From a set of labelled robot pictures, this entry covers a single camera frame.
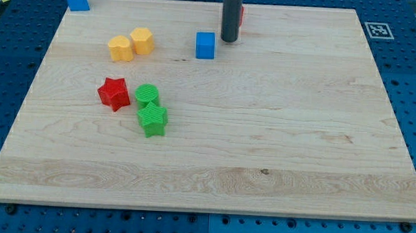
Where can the red circle block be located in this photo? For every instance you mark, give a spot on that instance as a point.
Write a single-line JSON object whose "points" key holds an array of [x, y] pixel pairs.
{"points": [[241, 16]]}

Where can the green circle block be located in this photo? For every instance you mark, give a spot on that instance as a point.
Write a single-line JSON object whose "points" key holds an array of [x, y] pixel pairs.
{"points": [[145, 94]]}

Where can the green star block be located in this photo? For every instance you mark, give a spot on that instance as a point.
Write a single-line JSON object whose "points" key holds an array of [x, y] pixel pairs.
{"points": [[153, 119]]}

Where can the wooden board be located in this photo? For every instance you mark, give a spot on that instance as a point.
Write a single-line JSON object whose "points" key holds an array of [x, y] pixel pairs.
{"points": [[292, 120]]}

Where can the blue cube block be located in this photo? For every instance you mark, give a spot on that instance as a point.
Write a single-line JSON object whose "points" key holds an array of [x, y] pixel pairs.
{"points": [[205, 45]]}

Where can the red star block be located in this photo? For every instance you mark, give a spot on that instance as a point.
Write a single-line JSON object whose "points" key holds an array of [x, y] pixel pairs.
{"points": [[114, 93]]}

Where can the yellow hexagon block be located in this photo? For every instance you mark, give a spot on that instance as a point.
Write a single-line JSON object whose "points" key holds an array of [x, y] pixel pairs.
{"points": [[143, 41]]}

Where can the yellow heart block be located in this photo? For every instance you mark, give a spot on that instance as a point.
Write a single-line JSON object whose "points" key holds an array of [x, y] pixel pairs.
{"points": [[120, 49]]}

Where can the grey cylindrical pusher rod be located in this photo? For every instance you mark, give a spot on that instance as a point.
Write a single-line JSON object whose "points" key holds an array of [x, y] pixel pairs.
{"points": [[231, 18]]}

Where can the blue pentagon block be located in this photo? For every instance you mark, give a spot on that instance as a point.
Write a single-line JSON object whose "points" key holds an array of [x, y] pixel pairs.
{"points": [[78, 5]]}

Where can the white fiducial marker tag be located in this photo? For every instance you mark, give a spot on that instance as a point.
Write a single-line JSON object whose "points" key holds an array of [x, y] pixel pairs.
{"points": [[377, 30]]}

